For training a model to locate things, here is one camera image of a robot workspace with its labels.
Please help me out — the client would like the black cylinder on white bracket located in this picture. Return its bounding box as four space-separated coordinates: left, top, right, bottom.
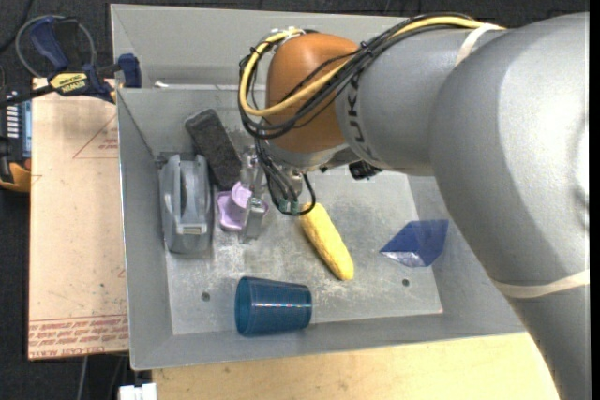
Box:
348 159 384 182

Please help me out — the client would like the brown cardboard board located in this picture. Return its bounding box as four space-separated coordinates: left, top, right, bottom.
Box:
26 77 130 362

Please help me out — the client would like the blue plastic cup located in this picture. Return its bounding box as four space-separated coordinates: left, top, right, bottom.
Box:
233 275 314 336

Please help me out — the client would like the blue clear prism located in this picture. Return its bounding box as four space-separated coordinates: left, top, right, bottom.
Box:
378 218 450 269

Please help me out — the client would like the yellow toy corn cob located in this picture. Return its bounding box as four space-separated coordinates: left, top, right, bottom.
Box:
298 201 356 282

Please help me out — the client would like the dark grey flat block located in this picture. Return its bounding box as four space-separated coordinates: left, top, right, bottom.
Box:
184 108 245 192

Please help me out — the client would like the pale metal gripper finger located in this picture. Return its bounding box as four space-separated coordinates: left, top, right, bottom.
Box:
240 196 271 244
239 145 266 199

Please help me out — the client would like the lilac plastic toy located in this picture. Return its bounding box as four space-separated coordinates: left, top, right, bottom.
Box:
216 181 271 233

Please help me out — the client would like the grey tape dispenser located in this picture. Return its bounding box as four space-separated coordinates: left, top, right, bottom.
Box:
157 152 215 256

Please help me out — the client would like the grey metal bin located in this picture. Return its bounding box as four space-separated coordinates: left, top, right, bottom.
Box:
110 3 529 372

